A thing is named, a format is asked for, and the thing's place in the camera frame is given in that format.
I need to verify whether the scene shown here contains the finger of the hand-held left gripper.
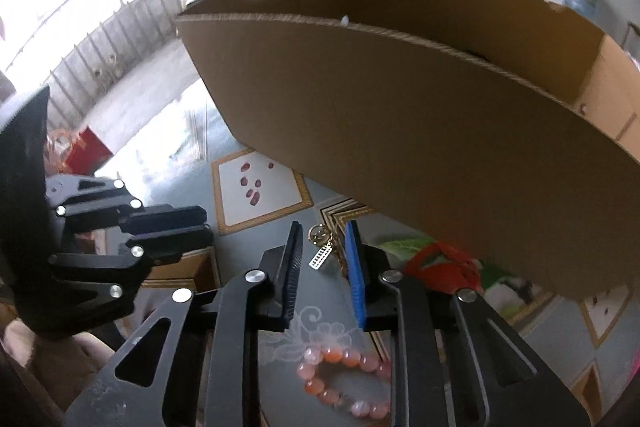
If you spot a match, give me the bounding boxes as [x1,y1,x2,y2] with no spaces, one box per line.
[47,174,208,238]
[20,227,216,333]

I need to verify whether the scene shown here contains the pink bead bracelet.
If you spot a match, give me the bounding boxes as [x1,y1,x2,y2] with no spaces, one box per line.
[297,346,394,420]

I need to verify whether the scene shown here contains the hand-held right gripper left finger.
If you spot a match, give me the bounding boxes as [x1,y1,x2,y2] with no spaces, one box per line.
[62,221,304,427]

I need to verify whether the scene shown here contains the metal balcony railing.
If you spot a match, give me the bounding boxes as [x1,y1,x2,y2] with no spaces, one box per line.
[47,0,203,130]

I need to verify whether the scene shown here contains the gold charm keychain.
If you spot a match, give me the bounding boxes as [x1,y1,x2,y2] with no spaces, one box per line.
[307,224,351,279]

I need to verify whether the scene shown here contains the fruit print tablecloth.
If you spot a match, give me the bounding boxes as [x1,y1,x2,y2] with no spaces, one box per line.
[95,97,640,427]

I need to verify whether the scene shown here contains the brown cardboard box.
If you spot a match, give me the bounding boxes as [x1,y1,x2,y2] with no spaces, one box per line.
[175,0,640,303]

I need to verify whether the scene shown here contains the person's left forearm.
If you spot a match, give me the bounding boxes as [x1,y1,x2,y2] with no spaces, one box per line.
[0,322,108,427]

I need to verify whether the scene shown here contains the red gift bag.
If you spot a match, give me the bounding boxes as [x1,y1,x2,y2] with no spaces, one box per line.
[64,126,114,174]

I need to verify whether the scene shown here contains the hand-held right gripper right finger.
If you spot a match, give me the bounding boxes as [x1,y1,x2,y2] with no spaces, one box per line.
[345,221,596,427]

